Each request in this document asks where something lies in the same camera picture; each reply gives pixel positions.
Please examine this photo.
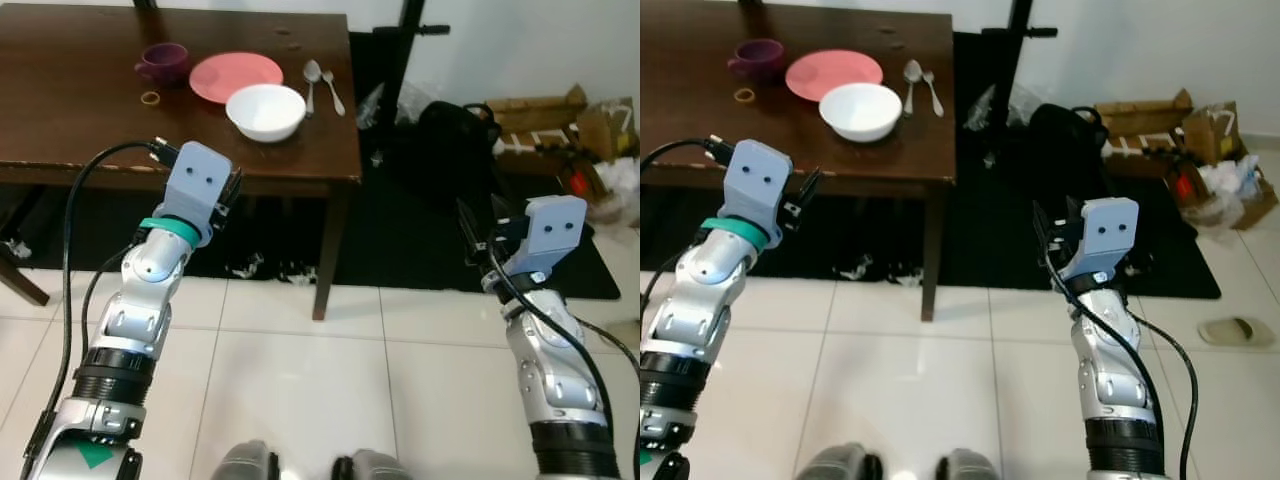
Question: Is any black floor rug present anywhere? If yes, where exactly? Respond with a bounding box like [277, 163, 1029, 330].
[640, 30, 1223, 302]
[0, 28, 623, 302]

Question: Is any black backpack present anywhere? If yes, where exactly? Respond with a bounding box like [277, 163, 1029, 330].
[392, 100, 503, 206]
[1022, 102, 1109, 191]

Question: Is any white bowl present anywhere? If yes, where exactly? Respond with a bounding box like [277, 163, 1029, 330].
[225, 84, 308, 143]
[818, 82, 904, 143]

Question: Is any wide open cardboard box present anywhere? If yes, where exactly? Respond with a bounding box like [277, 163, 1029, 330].
[486, 84, 591, 153]
[1094, 88, 1197, 163]

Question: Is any pink plate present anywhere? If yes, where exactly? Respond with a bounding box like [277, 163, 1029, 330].
[785, 49, 886, 103]
[188, 52, 286, 106]

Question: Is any white plastic bag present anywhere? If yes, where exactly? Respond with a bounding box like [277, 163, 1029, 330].
[1198, 153, 1269, 219]
[590, 155, 641, 229]

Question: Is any brown wooden table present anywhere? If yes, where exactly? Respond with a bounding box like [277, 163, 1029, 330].
[0, 0, 364, 322]
[640, 0, 957, 324]

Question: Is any small cardboard box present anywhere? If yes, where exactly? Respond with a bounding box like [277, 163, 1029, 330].
[1182, 99, 1253, 167]
[577, 96, 640, 163]

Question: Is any small metal spoon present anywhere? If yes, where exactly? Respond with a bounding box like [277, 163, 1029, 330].
[921, 69, 946, 119]
[320, 69, 347, 118]

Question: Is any purple cup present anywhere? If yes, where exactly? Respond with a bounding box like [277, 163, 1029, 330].
[727, 38, 787, 83]
[134, 42, 192, 87]

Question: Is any black metal stand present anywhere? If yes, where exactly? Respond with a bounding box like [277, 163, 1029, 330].
[372, 0, 453, 113]
[982, 0, 1061, 106]

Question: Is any beige slipper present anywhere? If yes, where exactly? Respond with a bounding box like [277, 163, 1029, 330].
[1197, 316, 1278, 350]

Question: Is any dark wooden chair leg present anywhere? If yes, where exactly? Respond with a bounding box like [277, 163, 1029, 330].
[0, 232, 51, 308]

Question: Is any silver right robot leg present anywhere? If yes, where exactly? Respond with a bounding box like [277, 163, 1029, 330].
[332, 449, 417, 480]
[934, 447, 1003, 480]

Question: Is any silver robot leg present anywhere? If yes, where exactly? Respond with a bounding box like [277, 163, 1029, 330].
[332, 449, 417, 480]
[934, 447, 1003, 480]
[213, 439, 283, 480]
[798, 442, 873, 480]

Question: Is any silver left robot leg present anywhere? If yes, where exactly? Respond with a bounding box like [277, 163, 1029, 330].
[213, 439, 283, 480]
[798, 442, 873, 480]

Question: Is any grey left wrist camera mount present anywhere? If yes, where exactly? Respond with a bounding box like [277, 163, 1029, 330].
[162, 141, 234, 249]
[716, 139, 795, 252]

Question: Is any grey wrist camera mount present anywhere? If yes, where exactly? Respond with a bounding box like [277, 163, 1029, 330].
[520, 195, 589, 278]
[716, 139, 795, 252]
[1077, 196, 1142, 283]
[162, 141, 234, 249]

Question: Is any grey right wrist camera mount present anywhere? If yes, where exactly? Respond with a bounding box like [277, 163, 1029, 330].
[520, 195, 589, 278]
[1077, 196, 1142, 283]

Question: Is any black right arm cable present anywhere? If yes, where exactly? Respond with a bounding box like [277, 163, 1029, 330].
[484, 255, 641, 480]
[1040, 250, 1201, 480]

